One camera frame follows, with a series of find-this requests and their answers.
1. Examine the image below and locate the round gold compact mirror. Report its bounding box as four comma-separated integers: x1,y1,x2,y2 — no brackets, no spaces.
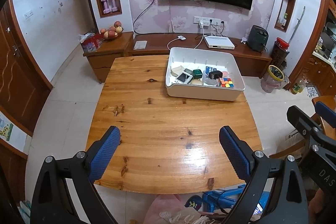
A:
190,79,203,86

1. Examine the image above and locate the yellow rim trash bin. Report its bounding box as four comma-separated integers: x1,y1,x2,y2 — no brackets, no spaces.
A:
261,65,284,93

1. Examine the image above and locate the black tv cable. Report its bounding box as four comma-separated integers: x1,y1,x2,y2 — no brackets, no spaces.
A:
132,0,161,35

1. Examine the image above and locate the white plastic storage bin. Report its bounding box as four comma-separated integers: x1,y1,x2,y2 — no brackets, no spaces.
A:
165,47,245,101

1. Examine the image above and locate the white wall power strip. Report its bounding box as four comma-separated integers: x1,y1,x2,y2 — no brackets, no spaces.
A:
194,16,224,27

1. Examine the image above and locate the black power adapter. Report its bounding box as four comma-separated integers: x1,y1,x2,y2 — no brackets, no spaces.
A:
208,71,223,80

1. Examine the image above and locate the pink round toy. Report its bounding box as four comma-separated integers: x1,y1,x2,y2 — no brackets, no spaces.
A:
222,71,230,79

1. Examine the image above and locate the white set-top box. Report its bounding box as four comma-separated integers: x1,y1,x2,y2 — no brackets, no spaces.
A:
205,36,235,50

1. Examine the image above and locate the clear plastic box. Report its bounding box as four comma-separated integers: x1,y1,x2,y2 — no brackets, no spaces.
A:
202,75,220,86

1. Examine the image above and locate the blue plastic stool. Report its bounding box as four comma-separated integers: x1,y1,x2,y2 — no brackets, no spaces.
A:
202,184,271,214

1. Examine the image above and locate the white handheld game console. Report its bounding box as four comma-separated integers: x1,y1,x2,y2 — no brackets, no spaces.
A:
175,71,193,84

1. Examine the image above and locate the blue card box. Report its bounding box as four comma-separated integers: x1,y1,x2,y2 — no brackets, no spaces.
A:
205,66,217,78

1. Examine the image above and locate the grey pad on cabinet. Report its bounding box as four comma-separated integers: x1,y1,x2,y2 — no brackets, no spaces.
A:
133,40,147,50

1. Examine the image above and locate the colourful rubik's cube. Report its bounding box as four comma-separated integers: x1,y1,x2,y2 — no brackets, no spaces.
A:
219,78,234,88

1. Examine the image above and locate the wooden door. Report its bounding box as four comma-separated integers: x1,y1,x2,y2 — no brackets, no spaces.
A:
1,0,52,136

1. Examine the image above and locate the beige wooden house block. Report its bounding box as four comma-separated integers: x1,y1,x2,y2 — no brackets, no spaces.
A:
170,66,185,77

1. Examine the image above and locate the white charging cable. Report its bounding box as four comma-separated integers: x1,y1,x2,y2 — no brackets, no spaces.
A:
166,25,206,51

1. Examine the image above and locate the wooden tv cabinet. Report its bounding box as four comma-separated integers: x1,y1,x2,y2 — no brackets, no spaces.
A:
83,32,272,83

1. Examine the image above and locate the red tissue box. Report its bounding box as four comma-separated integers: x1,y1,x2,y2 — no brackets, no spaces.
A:
77,32,104,53

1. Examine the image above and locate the green gold small box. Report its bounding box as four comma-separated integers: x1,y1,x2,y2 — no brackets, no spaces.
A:
192,69,203,80

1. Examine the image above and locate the fruit bowl with peaches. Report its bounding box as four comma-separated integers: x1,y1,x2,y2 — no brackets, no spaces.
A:
100,21,123,40

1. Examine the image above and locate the pink dumbbell pair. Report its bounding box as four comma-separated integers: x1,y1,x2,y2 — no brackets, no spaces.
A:
100,0,118,14

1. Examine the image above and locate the red lid dark jar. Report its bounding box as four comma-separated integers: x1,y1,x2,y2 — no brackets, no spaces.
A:
270,38,289,68

